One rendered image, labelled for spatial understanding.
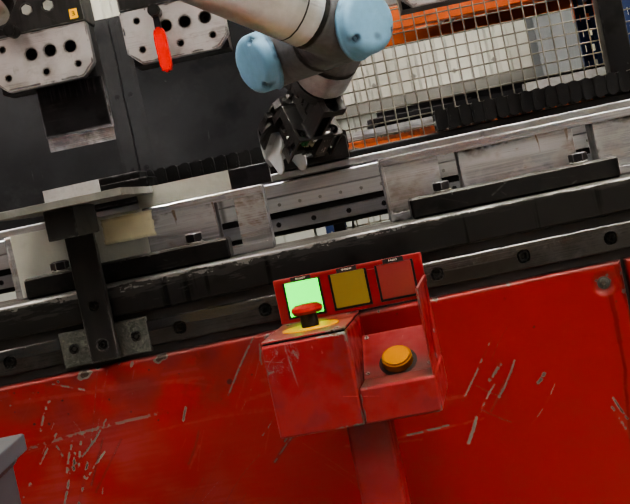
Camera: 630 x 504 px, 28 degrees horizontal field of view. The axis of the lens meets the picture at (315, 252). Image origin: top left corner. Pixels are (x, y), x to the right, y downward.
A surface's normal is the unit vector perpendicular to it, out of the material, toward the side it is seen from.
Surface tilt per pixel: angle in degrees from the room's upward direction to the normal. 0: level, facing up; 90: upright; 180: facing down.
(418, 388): 90
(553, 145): 90
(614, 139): 90
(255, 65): 100
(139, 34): 90
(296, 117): 60
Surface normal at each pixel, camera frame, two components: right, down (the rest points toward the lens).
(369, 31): 0.56, -0.07
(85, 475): -0.02, 0.06
